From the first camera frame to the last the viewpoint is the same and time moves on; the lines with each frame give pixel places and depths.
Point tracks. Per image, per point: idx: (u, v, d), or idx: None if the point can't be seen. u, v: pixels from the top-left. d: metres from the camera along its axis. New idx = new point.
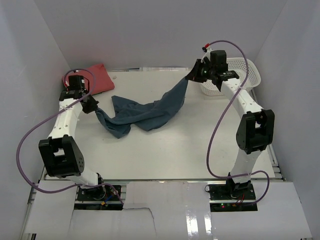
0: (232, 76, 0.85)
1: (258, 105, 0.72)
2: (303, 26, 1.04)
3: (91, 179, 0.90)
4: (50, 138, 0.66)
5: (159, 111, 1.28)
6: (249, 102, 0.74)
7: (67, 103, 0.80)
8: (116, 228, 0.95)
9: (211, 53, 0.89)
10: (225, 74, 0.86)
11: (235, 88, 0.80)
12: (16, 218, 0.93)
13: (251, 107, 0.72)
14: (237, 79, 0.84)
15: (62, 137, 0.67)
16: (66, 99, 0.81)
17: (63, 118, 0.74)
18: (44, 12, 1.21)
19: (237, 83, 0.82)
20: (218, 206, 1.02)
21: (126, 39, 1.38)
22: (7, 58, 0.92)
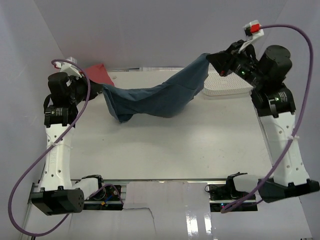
0: (285, 105, 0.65)
1: (305, 172, 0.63)
2: None
3: (91, 185, 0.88)
4: (44, 190, 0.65)
5: (171, 89, 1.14)
6: (295, 166, 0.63)
7: (54, 132, 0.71)
8: (117, 228, 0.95)
9: (268, 57, 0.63)
10: (278, 99, 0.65)
11: (285, 134, 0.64)
12: (16, 218, 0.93)
13: (296, 175, 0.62)
14: (290, 116, 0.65)
15: (55, 189, 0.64)
16: (54, 124, 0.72)
17: (54, 160, 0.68)
18: (44, 11, 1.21)
19: (288, 125, 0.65)
20: (218, 206, 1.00)
21: (126, 38, 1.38)
22: (6, 58, 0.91)
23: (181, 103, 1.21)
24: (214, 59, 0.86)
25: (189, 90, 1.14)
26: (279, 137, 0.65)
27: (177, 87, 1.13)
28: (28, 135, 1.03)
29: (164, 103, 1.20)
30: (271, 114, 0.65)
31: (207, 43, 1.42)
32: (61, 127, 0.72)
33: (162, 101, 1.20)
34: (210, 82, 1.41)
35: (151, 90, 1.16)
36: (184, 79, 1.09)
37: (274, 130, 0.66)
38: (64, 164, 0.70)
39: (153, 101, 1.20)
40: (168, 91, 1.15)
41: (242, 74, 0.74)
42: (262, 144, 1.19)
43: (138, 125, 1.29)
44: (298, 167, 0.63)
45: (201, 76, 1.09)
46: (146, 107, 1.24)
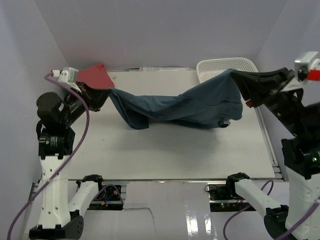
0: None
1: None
2: (303, 26, 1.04)
3: (91, 192, 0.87)
4: (41, 227, 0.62)
5: (187, 104, 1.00)
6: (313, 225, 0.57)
7: (49, 165, 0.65)
8: (116, 228, 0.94)
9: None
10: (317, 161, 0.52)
11: (313, 196, 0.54)
12: (16, 218, 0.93)
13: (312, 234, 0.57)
14: None
15: (53, 228, 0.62)
16: (47, 155, 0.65)
17: (50, 196, 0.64)
18: (44, 11, 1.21)
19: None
20: (218, 206, 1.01)
21: (126, 39, 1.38)
22: (6, 59, 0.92)
23: (205, 115, 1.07)
24: (238, 80, 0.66)
25: (206, 107, 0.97)
26: (306, 197, 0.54)
27: (194, 104, 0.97)
28: (28, 136, 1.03)
29: (181, 114, 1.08)
30: (303, 172, 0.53)
31: (207, 44, 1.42)
32: (57, 159, 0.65)
33: (178, 111, 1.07)
34: None
35: (166, 102, 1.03)
36: (201, 98, 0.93)
37: (301, 189, 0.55)
38: (61, 198, 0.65)
39: (169, 110, 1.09)
40: (184, 105, 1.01)
41: (278, 114, 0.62)
42: (262, 144, 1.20)
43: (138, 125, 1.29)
44: (316, 225, 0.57)
45: (232, 93, 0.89)
46: (162, 114, 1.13)
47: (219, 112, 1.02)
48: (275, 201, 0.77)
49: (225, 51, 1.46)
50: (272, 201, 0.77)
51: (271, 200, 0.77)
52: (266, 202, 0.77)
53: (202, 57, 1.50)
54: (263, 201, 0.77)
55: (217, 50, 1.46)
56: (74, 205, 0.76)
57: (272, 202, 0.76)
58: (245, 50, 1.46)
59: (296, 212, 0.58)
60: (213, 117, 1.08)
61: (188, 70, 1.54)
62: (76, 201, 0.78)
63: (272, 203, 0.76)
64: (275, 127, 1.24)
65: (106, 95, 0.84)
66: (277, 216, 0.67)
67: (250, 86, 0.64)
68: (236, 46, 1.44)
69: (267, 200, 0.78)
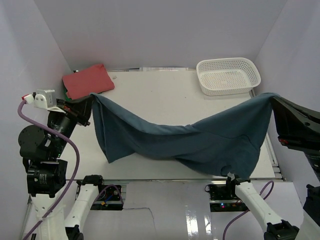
0: None
1: None
2: (303, 26, 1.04)
3: (91, 197, 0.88)
4: None
5: (205, 134, 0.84)
6: None
7: (40, 202, 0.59)
8: (117, 228, 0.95)
9: None
10: None
11: None
12: (16, 218, 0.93)
13: None
14: None
15: None
16: (39, 193, 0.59)
17: (44, 231, 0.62)
18: (44, 11, 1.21)
19: None
20: (218, 206, 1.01)
21: (126, 39, 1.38)
22: (6, 59, 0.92)
23: (213, 150, 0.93)
24: (280, 111, 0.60)
25: (226, 139, 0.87)
26: None
27: (214, 135, 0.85)
28: None
29: (186, 143, 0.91)
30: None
31: (207, 44, 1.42)
32: (48, 198, 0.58)
33: (185, 140, 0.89)
34: (210, 83, 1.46)
35: (173, 127, 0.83)
36: (225, 126, 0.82)
37: (313, 234, 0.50)
38: (56, 231, 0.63)
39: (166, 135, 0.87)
40: (202, 134, 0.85)
41: (315, 165, 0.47)
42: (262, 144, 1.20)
43: None
44: None
45: (253, 130, 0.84)
46: (157, 137, 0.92)
47: (233, 150, 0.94)
48: (276, 215, 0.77)
49: (225, 50, 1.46)
50: (274, 214, 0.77)
51: (271, 212, 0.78)
52: (267, 215, 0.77)
53: (201, 57, 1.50)
54: (264, 214, 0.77)
55: (217, 50, 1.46)
56: (74, 218, 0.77)
57: (272, 217, 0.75)
58: (244, 50, 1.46)
59: None
60: (221, 157, 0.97)
61: (188, 70, 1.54)
62: (76, 213, 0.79)
63: (273, 216, 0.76)
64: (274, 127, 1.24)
65: (90, 105, 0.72)
66: (277, 235, 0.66)
67: (289, 122, 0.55)
68: (236, 46, 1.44)
69: (268, 212, 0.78)
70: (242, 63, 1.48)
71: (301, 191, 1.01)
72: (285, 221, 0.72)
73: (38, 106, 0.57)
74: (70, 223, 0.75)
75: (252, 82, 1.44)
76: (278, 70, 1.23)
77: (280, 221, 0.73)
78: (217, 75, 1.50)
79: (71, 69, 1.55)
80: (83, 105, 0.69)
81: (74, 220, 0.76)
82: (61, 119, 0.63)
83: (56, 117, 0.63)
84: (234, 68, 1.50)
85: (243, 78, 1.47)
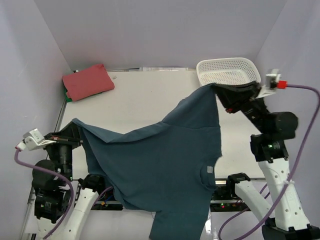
0: (279, 151, 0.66)
1: (304, 217, 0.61)
2: (302, 27, 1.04)
3: (88, 206, 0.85)
4: None
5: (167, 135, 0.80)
6: (294, 210, 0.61)
7: (43, 225, 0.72)
8: (117, 228, 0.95)
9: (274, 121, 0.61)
10: (273, 147, 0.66)
11: (280, 179, 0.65)
12: (16, 216, 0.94)
13: (296, 220, 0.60)
14: (285, 160, 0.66)
15: None
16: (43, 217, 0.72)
17: None
18: (43, 12, 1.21)
19: (283, 170, 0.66)
20: (218, 206, 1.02)
21: (125, 39, 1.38)
22: (6, 60, 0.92)
23: (183, 158, 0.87)
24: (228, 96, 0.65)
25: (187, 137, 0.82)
26: (275, 181, 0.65)
27: (176, 129, 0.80)
28: None
29: (154, 149, 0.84)
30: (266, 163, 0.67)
31: (207, 44, 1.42)
32: (50, 223, 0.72)
33: (158, 143, 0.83)
34: (210, 83, 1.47)
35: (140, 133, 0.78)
36: (184, 119, 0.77)
37: (270, 177, 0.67)
38: None
39: (135, 147, 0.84)
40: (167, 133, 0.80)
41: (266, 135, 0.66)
42: None
43: (138, 125, 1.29)
44: (297, 212, 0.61)
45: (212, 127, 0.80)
46: (131, 149, 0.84)
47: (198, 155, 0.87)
48: (303, 215, 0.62)
49: (225, 50, 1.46)
50: (300, 214, 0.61)
51: (278, 172, 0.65)
52: (286, 213, 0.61)
53: (201, 57, 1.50)
54: (276, 173, 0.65)
55: (217, 50, 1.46)
56: (70, 233, 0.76)
57: (290, 196, 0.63)
58: (245, 50, 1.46)
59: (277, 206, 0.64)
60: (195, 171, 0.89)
61: (187, 70, 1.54)
62: (73, 226, 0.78)
63: (298, 218, 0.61)
64: None
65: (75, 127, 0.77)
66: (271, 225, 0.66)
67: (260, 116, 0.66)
68: (236, 47, 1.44)
69: (280, 169, 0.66)
70: (242, 63, 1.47)
71: (301, 191, 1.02)
72: (310, 228, 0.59)
73: (29, 148, 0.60)
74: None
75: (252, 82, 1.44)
76: (278, 71, 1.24)
77: (305, 226, 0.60)
78: (217, 75, 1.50)
79: (71, 69, 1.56)
80: (69, 129, 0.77)
81: (69, 236, 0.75)
82: (59, 149, 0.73)
83: (55, 150, 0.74)
84: (234, 68, 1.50)
85: (243, 79, 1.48)
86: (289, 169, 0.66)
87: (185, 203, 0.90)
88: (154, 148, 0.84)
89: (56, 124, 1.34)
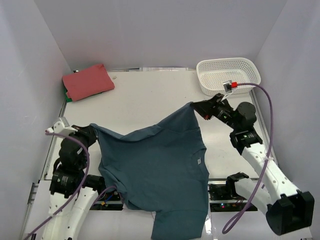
0: (254, 139, 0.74)
1: (292, 184, 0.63)
2: (302, 27, 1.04)
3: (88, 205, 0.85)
4: None
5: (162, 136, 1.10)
6: (280, 179, 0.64)
7: (55, 201, 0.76)
8: (117, 229, 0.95)
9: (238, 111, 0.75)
10: (248, 137, 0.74)
11: (261, 157, 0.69)
12: (17, 216, 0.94)
13: (285, 187, 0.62)
14: (261, 145, 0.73)
15: None
16: (56, 193, 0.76)
17: (48, 231, 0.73)
18: (43, 12, 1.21)
19: (262, 150, 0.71)
20: (218, 206, 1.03)
21: (125, 39, 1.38)
22: (6, 59, 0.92)
23: (178, 153, 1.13)
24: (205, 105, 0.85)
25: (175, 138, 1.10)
26: (257, 160, 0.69)
27: (169, 131, 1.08)
28: (28, 136, 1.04)
29: (154, 146, 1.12)
30: (244, 149, 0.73)
31: (207, 44, 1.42)
32: (63, 197, 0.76)
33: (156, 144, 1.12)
34: (210, 83, 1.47)
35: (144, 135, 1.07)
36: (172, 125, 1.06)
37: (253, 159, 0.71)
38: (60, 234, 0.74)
39: (140, 144, 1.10)
40: (163, 135, 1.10)
41: (239, 128, 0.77)
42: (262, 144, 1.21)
43: (139, 125, 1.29)
44: (284, 181, 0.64)
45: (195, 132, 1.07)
46: (135, 146, 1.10)
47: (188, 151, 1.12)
48: (291, 184, 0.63)
49: (225, 50, 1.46)
50: (288, 184, 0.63)
51: (258, 153, 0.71)
52: (274, 184, 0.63)
53: (202, 57, 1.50)
54: (255, 154, 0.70)
55: (217, 51, 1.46)
56: (69, 230, 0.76)
57: (273, 170, 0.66)
58: (245, 50, 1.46)
59: (264, 179, 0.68)
60: (189, 168, 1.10)
61: (187, 70, 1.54)
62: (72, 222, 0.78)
63: (287, 186, 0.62)
64: (276, 128, 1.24)
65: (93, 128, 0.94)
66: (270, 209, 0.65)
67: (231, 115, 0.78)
68: (236, 47, 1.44)
69: (259, 150, 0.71)
70: (242, 63, 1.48)
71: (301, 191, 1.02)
72: (301, 192, 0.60)
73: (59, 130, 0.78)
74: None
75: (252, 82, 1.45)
76: (278, 71, 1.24)
77: (296, 192, 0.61)
78: (217, 75, 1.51)
79: (71, 69, 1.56)
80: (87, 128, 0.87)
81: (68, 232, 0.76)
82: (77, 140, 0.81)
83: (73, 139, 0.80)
84: (234, 68, 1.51)
85: (243, 79, 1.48)
86: (266, 149, 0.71)
87: (184, 203, 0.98)
88: (153, 145, 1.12)
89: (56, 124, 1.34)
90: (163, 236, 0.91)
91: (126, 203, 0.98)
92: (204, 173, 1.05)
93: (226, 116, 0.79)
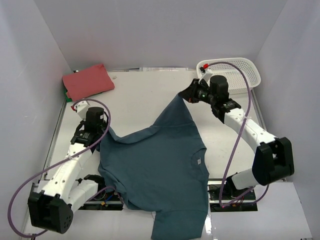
0: (233, 106, 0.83)
1: (269, 134, 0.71)
2: (302, 27, 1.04)
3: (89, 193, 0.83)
4: (42, 193, 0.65)
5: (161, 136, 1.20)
6: (259, 132, 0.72)
7: (74, 149, 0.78)
8: (117, 229, 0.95)
9: (212, 83, 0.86)
10: (226, 105, 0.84)
11: (240, 118, 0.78)
12: (17, 216, 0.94)
13: (264, 137, 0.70)
14: (240, 109, 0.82)
15: (53, 195, 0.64)
16: (76, 143, 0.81)
17: (63, 171, 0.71)
18: (43, 11, 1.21)
19: (241, 113, 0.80)
20: (218, 206, 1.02)
21: (125, 39, 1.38)
22: (6, 59, 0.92)
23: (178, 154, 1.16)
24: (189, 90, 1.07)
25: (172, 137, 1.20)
26: (237, 121, 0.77)
27: (165, 130, 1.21)
28: (28, 135, 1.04)
29: (152, 148, 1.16)
30: (225, 116, 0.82)
31: (207, 44, 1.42)
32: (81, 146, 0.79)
33: (152, 147, 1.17)
34: None
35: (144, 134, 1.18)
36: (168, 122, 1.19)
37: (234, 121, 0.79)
38: (70, 179, 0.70)
39: (139, 145, 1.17)
40: (160, 134, 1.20)
41: (217, 99, 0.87)
42: None
43: (138, 125, 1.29)
44: (262, 132, 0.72)
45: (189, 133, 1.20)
46: (135, 148, 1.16)
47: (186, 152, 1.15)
48: (269, 134, 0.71)
49: (225, 50, 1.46)
50: (266, 134, 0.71)
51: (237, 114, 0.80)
52: (254, 136, 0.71)
53: (202, 57, 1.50)
54: (236, 116, 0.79)
55: (217, 50, 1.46)
56: (70, 199, 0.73)
57: (253, 126, 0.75)
58: (245, 50, 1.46)
59: (245, 136, 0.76)
60: (189, 168, 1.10)
61: (187, 70, 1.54)
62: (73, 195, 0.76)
63: (265, 136, 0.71)
64: (276, 128, 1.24)
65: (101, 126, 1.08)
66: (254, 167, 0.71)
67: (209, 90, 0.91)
68: (236, 47, 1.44)
69: (238, 113, 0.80)
70: (242, 63, 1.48)
71: (300, 191, 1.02)
72: (278, 139, 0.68)
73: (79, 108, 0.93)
74: (52, 190, 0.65)
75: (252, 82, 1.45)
76: (278, 71, 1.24)
77: (273, 139, 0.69)
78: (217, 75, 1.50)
79: (71, 69, 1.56)
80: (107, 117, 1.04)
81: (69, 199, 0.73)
82: None
83: None
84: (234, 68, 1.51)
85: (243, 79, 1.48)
86: (245, 112, 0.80)
87: (184, 203, 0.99)
88: (152, 147, 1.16)
89: (56, 124, 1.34)
90: (163, 236, 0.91)
91: (126, 203, 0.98)
92: (204, 172, 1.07)
93: (204, 95, 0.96)
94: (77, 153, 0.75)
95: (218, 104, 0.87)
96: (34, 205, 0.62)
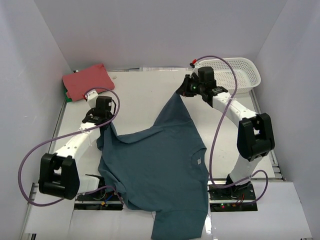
0: (220, 90, 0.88)
1: (252, 111, 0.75)
2: (302, 27, 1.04)
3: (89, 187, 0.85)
4: (55, 154, 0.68)
5: (161, 136, 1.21)
6: (242, 110, 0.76)
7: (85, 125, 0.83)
8: (117, 229, 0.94)
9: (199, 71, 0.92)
10: (214, 90, 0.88)
11: (226, 99, 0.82)
12: (17, 216, 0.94)
13: (246, 114, 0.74)
14: (226, 93, 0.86)
15: (66, 156, 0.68)
16: (88, 122, 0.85)
17: (76, 139, 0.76)
18: (43, 11, 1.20)
19: (227, 96, 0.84)
20: (218, 206, 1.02)
21: (125, 38, 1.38)
22: (6, 59, 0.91)
23: (178, 153, 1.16)
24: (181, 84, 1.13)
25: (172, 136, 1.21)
26: (223, 102, 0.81)
27: (165, 129, 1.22)
28: (28, 135, 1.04)
29: (152, 149, 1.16)
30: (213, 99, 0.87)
31: (207, 44, 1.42)
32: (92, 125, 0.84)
33: (152, 147, 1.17)
34: None
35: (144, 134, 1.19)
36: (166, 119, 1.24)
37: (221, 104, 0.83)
38: (81, 148, 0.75)
39: (139, 145, 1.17)
40: (161, 134, 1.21)
41: (206, 86, 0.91)
42: None
43: (138, 125, 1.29)
44: (245, 110, 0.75)
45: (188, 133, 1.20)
46: (135, 148, 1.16)
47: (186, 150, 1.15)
48: (251, 111, 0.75)
49: (225, 50, 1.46)
50: (248, 111, 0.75)
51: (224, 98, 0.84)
52: (237, 114, 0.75)
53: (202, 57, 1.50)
54: (222, 99, 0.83)
55: (216, 50, 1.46)
56: None
57: (236, 105, 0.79)
58: (245, 50, 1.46)
59: (229, 114, 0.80)
60: (188, 166, 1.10)
61: (187, 70, 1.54)
62: None
63: (248, 113, 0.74)
64: (275, 128, 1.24)
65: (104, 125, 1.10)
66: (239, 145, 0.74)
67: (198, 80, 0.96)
68: (236, 46, 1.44)
69: (224, 95, 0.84)
70: (242, 63, 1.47)
71: (300, 191, 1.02)
72: (259, 114, 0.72)
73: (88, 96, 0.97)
74: (64, 153, 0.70)
75: (252, 82, 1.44)
76: (278, 71, 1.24)
77: (255, 115, 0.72)
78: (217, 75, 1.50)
79: (71, 69, 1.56)
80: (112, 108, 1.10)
81: None
82: None
83: None
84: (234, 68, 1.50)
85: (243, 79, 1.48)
86: (230, 94, 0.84)
87: (184, 203, 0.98)
88: (152, 147, 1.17)
89: (56, 124, 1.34)
90: (163, 236, 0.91)
91: (126, 203, 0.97)
92: (203, 170, 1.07)
93: (195, 87, 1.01)
94: (88, 128, 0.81)
95: (207, 91, 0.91)
96: (48, 164, 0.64)
